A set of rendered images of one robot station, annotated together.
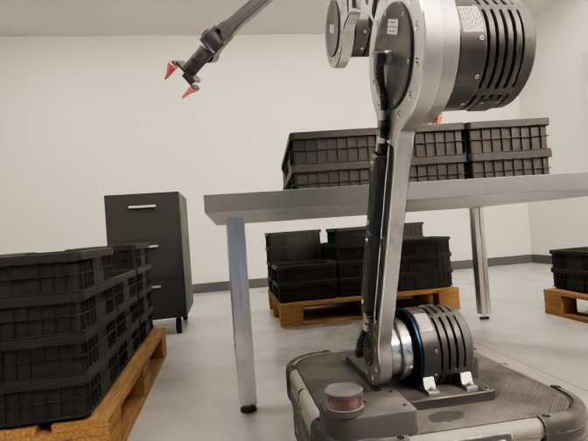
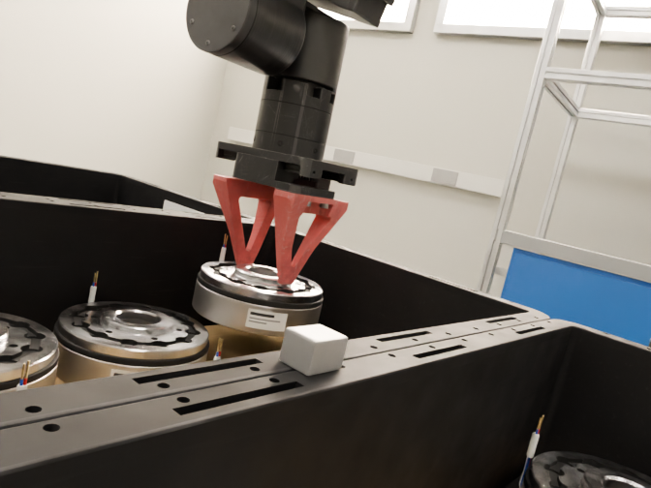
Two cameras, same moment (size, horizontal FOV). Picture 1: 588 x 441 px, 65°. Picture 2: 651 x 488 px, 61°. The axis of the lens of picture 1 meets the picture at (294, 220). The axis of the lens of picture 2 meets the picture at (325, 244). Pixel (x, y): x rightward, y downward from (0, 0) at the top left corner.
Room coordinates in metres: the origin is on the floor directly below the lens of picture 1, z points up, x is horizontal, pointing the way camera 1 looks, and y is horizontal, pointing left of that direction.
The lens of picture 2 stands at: (1.93, -0.17, 0.99)
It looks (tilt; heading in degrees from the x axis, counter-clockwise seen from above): 7 degrees down; 222
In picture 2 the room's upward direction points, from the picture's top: 13 degrees clockwise
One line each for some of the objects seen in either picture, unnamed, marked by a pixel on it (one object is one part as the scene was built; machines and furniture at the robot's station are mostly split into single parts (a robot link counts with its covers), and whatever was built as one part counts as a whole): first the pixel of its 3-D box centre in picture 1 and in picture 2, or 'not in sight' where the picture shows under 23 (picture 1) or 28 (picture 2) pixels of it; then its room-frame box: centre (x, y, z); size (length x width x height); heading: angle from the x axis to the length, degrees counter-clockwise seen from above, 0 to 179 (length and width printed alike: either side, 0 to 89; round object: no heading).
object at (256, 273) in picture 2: not in sight; (263, 275); (1.63, -0.50, 0.90); 0.05 x 0.05 x 0.01
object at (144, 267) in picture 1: (114, 292); not in sight; (2.19, 0.88, 0.37); 0.40 x 0.30 x 0.45; 9
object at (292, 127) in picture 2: not in sight; (292, 132); (1.63, -0.50, 1.02); 0.10 x 0.07 x 0.07; 94
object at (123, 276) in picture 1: (89, 319); not in sight; (1.80, 0.82, 0.31); 0.40 x 0.30 x 0.34; 9
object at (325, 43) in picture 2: not in sight; (302, 51); (1.64, -0.50, 1.08); 0.07 x 0.06 x 0.07; 9
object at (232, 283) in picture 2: not in sight; (262, 280); (1.63, -0.50, 0.90); 0.10 x 0.10 x 0.01
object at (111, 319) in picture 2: not in sight; (138, 320); (1.73, -0.51, 0.86); 0.05 x 0.05 x 0.01
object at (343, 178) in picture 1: (329, 186); not in sight; (1.71, -0.14, 0.76); 0.40 x 0.30 x 0.12; 4
